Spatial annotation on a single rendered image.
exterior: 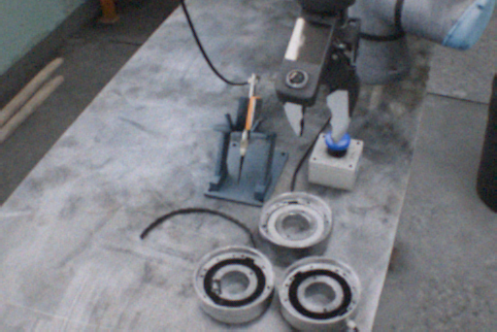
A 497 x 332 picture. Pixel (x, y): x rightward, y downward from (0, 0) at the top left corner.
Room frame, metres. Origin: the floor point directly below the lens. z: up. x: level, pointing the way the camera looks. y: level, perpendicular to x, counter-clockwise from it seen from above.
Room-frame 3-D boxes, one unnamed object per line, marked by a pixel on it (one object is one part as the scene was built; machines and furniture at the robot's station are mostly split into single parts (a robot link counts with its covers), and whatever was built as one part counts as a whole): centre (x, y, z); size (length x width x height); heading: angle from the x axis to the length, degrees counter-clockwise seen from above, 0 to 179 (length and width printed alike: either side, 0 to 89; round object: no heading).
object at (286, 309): (0.46, -0.08, 0.82); 0.10 x 0.10 x 0.04
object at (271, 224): (0.58, -0.06, 0.82); 0.08 x 0.08 x 0.02
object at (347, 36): (0.64, -0.10, 1.10); 0.09 x 0.08 x 0.12; 158
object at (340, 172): (0.72, -0.14, 0.82); 0.08 x 0.07 x 0.05; 158
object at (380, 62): (1.02, -0.26, 0.85); 0.15 x 0.15 x 0.10
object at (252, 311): (0.49, 0.03, 0.82); 0.10 x 0.10 x 0.04
